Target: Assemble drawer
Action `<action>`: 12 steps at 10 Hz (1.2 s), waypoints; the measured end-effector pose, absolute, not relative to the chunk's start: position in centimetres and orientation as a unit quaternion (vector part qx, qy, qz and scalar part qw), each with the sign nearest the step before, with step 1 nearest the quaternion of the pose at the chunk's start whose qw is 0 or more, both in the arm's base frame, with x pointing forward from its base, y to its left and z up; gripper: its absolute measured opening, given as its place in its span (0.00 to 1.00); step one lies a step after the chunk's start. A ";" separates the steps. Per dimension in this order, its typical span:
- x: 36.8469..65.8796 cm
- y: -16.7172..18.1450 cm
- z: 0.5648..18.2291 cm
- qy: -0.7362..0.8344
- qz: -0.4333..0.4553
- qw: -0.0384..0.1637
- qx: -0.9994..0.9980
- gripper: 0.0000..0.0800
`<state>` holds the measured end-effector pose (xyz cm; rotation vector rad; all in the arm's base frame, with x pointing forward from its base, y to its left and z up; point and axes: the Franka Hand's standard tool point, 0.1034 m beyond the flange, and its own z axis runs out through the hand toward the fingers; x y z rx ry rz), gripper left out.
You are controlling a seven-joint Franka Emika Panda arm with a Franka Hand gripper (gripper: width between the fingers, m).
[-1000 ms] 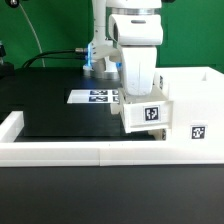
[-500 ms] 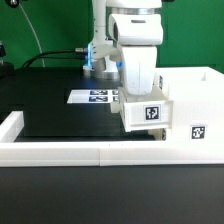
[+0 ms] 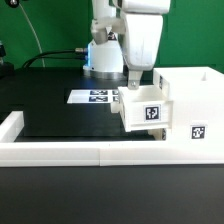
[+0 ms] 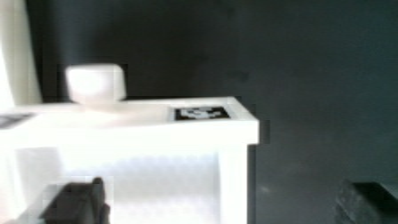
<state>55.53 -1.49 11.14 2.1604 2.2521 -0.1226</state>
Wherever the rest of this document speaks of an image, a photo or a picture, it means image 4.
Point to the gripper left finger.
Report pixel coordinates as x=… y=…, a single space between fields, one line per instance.
x=77 y=206

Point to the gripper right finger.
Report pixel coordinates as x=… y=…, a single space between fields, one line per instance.
x=367 y=205

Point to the white drawer tray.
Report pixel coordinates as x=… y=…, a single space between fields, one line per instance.
x=163 y=146

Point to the white drawer cabinet box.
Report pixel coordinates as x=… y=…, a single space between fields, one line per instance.
x=19 y=75

